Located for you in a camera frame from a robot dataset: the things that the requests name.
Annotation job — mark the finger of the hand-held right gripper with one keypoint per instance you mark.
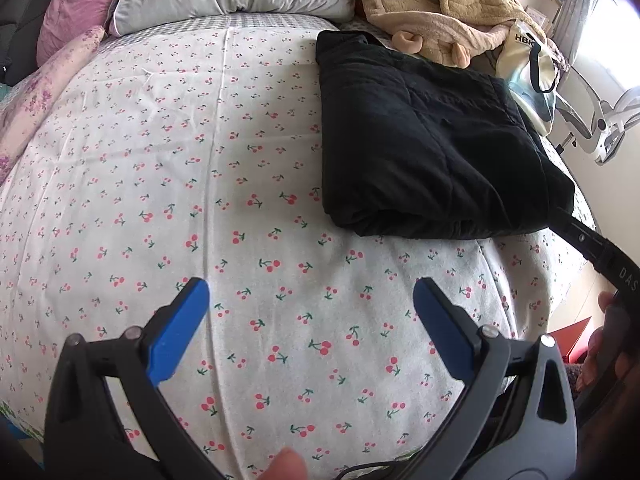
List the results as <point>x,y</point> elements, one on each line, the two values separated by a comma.
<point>575,230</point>

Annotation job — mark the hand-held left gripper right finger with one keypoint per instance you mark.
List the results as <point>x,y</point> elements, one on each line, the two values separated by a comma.
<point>445,330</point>

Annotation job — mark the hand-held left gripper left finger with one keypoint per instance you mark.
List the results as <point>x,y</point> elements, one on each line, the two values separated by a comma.
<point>175,330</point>

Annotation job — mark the black quilted jacket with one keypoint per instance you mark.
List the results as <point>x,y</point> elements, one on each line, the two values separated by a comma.
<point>425,150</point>

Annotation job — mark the person's right hand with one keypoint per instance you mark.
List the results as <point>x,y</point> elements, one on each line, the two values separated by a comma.
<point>595,355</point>

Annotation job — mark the person's left hand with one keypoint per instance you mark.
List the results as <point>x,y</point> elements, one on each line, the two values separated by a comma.
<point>285,467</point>

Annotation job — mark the red box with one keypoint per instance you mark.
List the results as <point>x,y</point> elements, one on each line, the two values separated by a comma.
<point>575,340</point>

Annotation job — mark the white office chair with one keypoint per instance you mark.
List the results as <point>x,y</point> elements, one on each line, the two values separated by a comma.
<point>610,115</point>

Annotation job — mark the cherry print blanket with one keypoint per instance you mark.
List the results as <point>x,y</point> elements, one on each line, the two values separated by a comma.
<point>200,185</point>

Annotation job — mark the cream tote bag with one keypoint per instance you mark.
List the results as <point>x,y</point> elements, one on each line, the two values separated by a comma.
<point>525,60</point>

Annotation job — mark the tan knitted blanket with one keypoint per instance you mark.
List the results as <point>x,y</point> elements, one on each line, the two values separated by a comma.
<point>450,0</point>

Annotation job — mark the pink floral pillow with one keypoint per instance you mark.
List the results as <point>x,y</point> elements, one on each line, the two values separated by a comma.
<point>45,85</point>

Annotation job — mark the dark grey headboard cushion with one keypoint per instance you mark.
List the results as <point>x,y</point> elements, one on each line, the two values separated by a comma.
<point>25,35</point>

